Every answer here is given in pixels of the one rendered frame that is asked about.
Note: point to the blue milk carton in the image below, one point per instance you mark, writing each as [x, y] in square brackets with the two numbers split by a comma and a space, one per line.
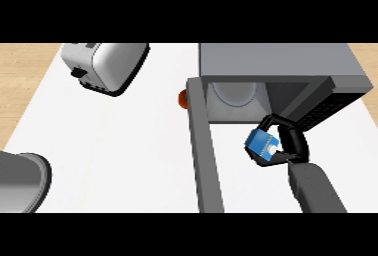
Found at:
[262, 144]

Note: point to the grey microwave door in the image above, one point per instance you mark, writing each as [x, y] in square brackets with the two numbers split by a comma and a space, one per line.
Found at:
[204, 146]

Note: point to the grey microwave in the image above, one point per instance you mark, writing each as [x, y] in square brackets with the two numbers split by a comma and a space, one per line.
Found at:
[290, 76]

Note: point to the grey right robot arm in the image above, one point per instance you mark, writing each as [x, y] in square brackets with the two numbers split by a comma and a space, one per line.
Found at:
[315, 188]

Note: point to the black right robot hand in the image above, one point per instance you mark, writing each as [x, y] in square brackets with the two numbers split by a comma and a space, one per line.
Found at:
[297, 141]

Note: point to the silver toaster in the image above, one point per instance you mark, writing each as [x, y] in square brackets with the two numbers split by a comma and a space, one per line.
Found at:
[105, 66]

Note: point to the grey metal pot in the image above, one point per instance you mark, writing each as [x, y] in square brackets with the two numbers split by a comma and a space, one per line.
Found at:
[22, 181]

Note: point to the orange round object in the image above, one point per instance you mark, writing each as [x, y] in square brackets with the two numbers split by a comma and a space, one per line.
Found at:
[182, 99]

